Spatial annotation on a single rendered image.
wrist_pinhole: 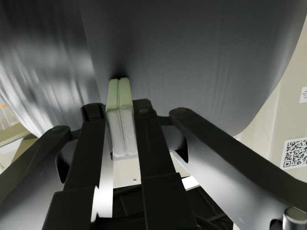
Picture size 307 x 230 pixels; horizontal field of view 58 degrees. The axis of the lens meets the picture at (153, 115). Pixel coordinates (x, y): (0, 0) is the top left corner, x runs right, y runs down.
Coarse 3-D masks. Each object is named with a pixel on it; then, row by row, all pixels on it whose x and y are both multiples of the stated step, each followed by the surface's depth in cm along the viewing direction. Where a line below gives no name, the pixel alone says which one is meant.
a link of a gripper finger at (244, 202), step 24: (192, 120) 13; (192, 144) 12; (216, 144) 11; (240, 144) 11; (192, 168) 13; (216, 168) 10; (240, 168) 9; (264, 168) 9; (216, 192) 11; (240, 192) 9; (264, 192) 8; (288, 192) 8; (240, 216) 10; (264, 216) 8
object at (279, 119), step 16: (304, 32) 41; (304, 48) 43; (288, 64) 44; (304, 64) 44; (288, 80) 45; (304, 80) 46; (272, 96) 48; (288, 96) 47; (272, 112) 49; (288, 112) 49; (304, 112) 49; (256, 128) 57; (272, 128) 50; (288, 128) 50; (304, 128) 51; (256, 144) 58; (272, 144) 52; (272, 160) 54; (304, 176) 57
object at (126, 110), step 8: (120, 80) 21; (128, 80) 21; (120, 88) 19; (128, 88) 18; (120, 96) 17; (128, 96) 17; (120, 104) 16; (128, 104) 15; (120, 112) 15; (128, 112) 15; (128, 120) 15; (128, 128) 15; (128, 136) 16; (128, 144) 16; (136, 144) 16; (128, 152) 16; (136, 152) 16
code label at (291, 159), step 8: (288, 144) 52; (296, 144) 53; (304, 144) 53; (288, 152) 53; (296, 152) 54; (304, 152) 54; (288, 160) 54; (296, 160) 55; (304, 160) 55; (288, 168) 56
